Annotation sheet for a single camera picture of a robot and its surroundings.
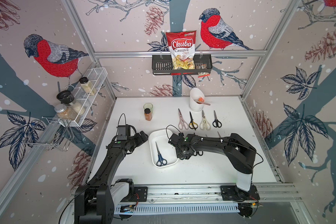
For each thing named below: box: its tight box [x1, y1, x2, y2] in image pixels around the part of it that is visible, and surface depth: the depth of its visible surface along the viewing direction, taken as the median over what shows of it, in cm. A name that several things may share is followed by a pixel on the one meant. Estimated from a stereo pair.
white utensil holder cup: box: [189, 87, 206, 112], surface depth 109 cm
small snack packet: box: [195, 63, 211, 78], surface depth 92 cm
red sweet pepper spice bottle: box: [144, 108, 153, 121], surface depth 103 cm
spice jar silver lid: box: [54, 103, 78, 121], surface depth 61 cm
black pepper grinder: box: [56, 90, 86, 116], surface depth 65 cm
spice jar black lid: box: [78, 76, 97, 97], surface depth 76 cm
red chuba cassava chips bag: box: [165, 30, 197, 70], surface depth 84 cm
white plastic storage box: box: [148, 128, 180, 168], surface depth 91 cm
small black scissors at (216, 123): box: [212, 110, 223, 128], surface depth 106 cm
